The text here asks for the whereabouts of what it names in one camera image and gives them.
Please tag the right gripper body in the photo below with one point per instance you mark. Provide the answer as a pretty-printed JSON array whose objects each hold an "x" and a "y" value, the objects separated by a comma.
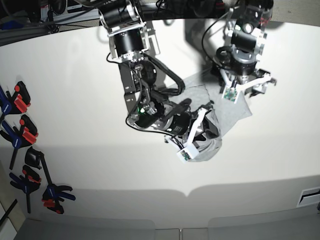
[{"x": 208, "y": 130}]

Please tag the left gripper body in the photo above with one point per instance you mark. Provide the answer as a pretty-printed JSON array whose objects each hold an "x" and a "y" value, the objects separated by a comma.
[{"x": 247, "y": 80}]

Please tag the grey T-shirt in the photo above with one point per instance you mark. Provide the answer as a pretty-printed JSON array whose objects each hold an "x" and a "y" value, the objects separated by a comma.
[{"x": 203, "y": 88}]

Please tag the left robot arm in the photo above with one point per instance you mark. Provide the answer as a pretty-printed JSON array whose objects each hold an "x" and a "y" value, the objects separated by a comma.
[{"x": 235, "y": 63}]

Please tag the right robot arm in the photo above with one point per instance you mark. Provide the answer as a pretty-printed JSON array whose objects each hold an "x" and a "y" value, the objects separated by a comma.
[{"x": 148, "y": 84}]

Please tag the long black bar clamp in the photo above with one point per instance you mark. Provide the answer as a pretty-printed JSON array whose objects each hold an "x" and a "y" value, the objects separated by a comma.
[{"x": 53, "y": 194}]

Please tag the blue red clamp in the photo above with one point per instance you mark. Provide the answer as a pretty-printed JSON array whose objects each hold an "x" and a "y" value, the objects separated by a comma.
[
  {"x": 23, "y": 137},
  {"x": 15, "y": 104}
]

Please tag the lower left blue clamp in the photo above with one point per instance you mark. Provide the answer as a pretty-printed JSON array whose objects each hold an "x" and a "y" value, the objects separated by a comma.
[{"x": 28, "y": 183}]

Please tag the top blue red clamp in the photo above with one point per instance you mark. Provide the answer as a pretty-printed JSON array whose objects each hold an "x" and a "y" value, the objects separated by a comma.
[{"x": 15, "y": 104}]

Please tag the black strip at edge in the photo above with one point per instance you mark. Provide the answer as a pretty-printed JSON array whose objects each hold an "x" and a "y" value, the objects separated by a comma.
[{"x": 8, "y": 211}]

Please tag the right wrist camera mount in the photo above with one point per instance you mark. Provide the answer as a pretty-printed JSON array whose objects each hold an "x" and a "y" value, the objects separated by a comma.
[{"x": 186, "y": 150}]

